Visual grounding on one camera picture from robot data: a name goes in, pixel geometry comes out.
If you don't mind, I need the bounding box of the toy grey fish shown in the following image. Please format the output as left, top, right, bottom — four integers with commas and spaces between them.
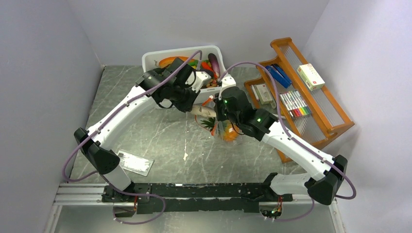
190, 105, 216, 117

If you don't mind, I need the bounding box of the clear zip top bag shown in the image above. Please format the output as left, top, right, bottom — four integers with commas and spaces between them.
191, 96, 240, 143

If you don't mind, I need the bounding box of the toy pineapple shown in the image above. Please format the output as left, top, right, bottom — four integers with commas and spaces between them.
200, 117, 240, 142

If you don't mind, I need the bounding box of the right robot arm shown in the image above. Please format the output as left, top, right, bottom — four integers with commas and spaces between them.
213, 86, 348, 205

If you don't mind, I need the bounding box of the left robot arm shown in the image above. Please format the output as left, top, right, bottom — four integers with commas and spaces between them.
74, 58, 210, 202

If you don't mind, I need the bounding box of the small white box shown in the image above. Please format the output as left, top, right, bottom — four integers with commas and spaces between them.
255, 84, 273, 105

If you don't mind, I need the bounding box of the toy red chili pepper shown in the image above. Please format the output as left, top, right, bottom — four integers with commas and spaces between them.
201, 61, 218, 79

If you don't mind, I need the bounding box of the toy orange papaya slice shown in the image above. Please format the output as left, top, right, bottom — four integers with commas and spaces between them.
158, 56, 188, 68

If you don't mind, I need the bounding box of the white marker pen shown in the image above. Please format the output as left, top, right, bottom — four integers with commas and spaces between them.
273, 114, 286, 119

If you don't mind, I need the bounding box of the white plastic bin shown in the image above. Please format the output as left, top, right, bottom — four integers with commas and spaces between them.
142, 44, 232, 109

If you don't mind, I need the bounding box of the blue stapler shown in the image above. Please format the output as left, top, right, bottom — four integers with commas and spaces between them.
265, 64, 292, 88

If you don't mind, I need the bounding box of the wooden shelf rack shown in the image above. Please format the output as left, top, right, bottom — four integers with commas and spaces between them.
260, 37, 355, 149

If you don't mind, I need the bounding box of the coloured marker set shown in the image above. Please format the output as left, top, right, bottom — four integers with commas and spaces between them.
280, 90, 312, 118

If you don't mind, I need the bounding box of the flat clear packet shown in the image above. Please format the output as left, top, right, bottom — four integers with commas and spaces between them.
118, 150, 155, 177

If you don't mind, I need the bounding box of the white red box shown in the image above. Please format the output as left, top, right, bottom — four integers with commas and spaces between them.
296, 63, 325, 91

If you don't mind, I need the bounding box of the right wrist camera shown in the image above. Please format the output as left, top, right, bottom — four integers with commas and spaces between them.
219, 74, 236, 100

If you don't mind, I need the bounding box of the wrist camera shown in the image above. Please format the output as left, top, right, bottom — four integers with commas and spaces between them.
219, 74, 236, 100
191, 71, 211, 92

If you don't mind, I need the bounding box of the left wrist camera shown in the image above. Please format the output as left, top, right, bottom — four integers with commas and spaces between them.
191, 71, 211, 92

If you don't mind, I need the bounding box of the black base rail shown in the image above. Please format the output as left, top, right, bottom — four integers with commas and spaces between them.
101, 173, 292, 214

